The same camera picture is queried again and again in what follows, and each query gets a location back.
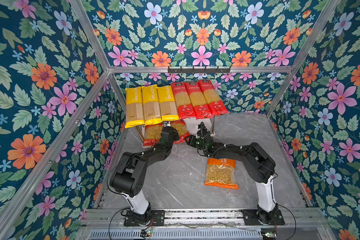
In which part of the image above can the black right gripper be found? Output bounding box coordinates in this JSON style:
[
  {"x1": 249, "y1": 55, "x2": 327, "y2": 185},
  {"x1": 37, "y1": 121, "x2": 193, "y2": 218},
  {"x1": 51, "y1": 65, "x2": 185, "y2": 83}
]
[{"x1": 184, "y1": 134, "x2": 208, "y2": 153}]

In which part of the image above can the red macaroni bag front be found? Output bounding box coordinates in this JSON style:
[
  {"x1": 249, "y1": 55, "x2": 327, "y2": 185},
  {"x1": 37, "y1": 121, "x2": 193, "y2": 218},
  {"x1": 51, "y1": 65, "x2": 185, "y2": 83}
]
[{"x1": 170, "y1": 120, "x2": 190, "y2": 144}]

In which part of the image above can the red macaroni bag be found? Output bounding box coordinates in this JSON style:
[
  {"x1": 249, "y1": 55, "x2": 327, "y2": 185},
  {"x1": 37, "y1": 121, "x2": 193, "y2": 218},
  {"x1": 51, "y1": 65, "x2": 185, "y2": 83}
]
[
  {"x1": 170, "y1": 120, "x2": 190, "y2": 144},
  {"x1": 143, "y1": 123, "x2": 163, "y2": 146}
]

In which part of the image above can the yellow spaghetti pack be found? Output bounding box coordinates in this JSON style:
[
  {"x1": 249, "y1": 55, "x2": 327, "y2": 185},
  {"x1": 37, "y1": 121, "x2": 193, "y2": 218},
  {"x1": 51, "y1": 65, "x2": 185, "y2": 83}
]
[
  {"x1": 157, "y1": 86, "x2": 180, "y2": 122},
  {"x1": 142, "y1": 85, "x2": 162, "y2": 126},
  {"x1": 125, "y1": 87, "x2": 145, "y2": 129}
]

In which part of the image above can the red spaghetti pack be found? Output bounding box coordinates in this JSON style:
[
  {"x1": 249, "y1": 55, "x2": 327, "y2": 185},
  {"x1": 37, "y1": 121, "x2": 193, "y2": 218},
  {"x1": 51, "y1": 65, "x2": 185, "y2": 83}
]
[
  {"x1": 185, "y1": 83, "x2": 212, "y2": 119},
  {"x1": 198, "y1": 80, "x2": 230, "y2": 116},
  {"x1": 171, "y1": 83, "x2": 196, "y2": 120}
]

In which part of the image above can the orange macaroni bag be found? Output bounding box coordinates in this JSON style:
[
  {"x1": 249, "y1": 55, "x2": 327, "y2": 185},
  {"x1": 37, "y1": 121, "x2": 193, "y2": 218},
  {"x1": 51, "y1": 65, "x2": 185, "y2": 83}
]
[{"x1": 204, "y1": 158, "x2": 239, "y2": 190}]

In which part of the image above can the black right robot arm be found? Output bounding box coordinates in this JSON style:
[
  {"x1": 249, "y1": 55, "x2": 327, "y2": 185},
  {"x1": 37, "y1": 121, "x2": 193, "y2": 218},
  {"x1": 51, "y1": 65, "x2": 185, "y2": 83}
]
[{"x1": 185, "y1": 123, "x2": 279, "y2": 225}]

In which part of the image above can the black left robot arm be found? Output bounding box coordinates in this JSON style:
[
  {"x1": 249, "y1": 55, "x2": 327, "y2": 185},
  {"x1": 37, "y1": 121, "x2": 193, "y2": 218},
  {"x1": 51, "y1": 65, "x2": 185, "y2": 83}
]
[{"x1": 107, "y1": 125, "x2": 180, "y2": 226}]

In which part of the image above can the white two-tier shelf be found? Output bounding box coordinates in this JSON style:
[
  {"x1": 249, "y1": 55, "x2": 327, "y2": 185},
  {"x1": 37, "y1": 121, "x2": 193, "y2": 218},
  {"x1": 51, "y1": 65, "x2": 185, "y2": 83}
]
[{"x1": 126, "y1": 83, "x2": 223, "y2": 151}]

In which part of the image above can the black hook rail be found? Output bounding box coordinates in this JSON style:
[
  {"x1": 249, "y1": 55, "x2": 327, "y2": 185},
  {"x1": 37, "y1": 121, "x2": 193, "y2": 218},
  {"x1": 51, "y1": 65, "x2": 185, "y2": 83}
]
[{"x1": 167, "y1": 66, "x2": 231, "y2": 75}]

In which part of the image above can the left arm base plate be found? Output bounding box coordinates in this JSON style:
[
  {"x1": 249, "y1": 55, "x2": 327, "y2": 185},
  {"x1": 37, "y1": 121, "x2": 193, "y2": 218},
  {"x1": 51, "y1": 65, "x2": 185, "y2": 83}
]
[{"x1": 124, "y1": 210, "x2": 166, "y2": 227}]

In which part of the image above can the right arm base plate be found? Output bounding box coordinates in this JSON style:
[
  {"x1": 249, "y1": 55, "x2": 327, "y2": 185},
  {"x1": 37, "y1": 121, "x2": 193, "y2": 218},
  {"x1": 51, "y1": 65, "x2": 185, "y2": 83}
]
[{"x1": 240, "y1": 208, "x2": 285, "y2": 226}]

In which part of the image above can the aluminium front rail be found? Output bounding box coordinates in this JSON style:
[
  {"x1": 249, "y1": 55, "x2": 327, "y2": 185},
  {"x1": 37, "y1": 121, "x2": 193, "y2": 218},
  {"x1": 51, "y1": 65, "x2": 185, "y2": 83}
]
[{"x1": 80, "y1": 207, "x2": 328, "y2": 229}]

